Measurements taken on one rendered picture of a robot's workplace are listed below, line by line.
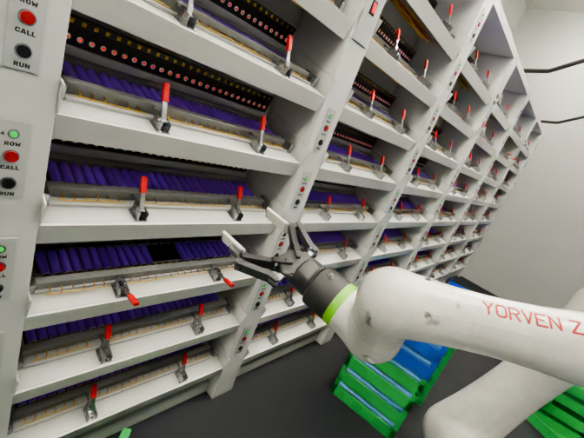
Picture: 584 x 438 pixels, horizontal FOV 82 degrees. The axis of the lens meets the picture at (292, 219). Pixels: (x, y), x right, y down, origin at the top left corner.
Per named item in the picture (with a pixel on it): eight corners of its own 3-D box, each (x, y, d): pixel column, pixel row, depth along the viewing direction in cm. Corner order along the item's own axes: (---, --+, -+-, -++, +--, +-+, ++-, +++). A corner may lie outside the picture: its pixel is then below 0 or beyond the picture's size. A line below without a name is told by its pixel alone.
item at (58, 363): (234, 332, 117) (253, 308, 111) (9, 406, 70) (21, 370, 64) (208, 286, 126) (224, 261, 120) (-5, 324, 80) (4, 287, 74)
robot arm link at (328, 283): (359, 273, 66) (330, 298, 60) (341, 306, 74) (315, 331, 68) (335, 254, 68) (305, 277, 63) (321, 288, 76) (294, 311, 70)
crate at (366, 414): (403, 414, 153) (411, 401, 151) (390, 441, 136) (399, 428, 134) (348, 371, 167) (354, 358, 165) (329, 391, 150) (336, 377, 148)
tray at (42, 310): (251, 285, 111) (266, 266, 107) (20, 331, 65) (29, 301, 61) (223, 241, 121) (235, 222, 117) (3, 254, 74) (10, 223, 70)
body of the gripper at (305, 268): (298, 304, 69) (267, 275, 73) (323, 282, 74) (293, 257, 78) (305, 282, 64) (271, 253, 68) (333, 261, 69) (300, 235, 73)
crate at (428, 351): (445, 345, 142) (454, 329, 140) (437, 365, 125) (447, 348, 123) (381, 304, 156) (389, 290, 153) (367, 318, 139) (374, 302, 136)
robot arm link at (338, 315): (372, 384, 62) (404, 341, 68) (390, 364, 53) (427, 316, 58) (315, 331, 68) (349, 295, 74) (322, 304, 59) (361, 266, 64)
